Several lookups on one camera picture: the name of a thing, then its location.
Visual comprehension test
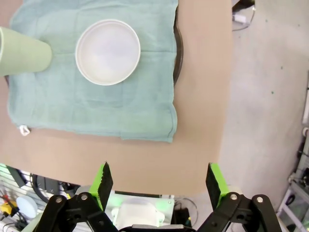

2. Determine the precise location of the white power adapter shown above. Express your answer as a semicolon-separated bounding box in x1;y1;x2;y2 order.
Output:
232;14;250;24

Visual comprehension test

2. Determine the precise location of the aluminium slotted base plate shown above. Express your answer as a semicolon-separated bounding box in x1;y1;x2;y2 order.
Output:
0;163;49;195

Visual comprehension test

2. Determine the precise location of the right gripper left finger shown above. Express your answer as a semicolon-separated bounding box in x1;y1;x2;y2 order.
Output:
36;161;119;232

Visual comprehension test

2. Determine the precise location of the light green cup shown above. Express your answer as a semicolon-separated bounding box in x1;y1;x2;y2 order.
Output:
0;26;53;78

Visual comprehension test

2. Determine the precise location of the yellow red emergency stop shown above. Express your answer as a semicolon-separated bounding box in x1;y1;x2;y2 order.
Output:
0;202;14;216

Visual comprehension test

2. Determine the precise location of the white round bowl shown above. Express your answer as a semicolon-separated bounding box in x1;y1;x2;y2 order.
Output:
75;19;141;87

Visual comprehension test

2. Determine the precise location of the teal cloth mat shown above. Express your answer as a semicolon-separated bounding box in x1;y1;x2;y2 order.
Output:
7;0;180;144

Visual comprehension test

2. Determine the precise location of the dark brown serving tray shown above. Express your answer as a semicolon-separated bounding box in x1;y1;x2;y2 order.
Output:
172;6;185;86

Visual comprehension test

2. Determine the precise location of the black power supply box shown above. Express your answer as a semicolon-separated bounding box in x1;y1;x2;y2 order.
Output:
172;208;192;227

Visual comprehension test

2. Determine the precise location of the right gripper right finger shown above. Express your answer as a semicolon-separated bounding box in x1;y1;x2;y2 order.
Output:
197;162;283;232

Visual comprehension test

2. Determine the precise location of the white round dome lamp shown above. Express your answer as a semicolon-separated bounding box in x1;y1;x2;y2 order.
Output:
15;196;38;218

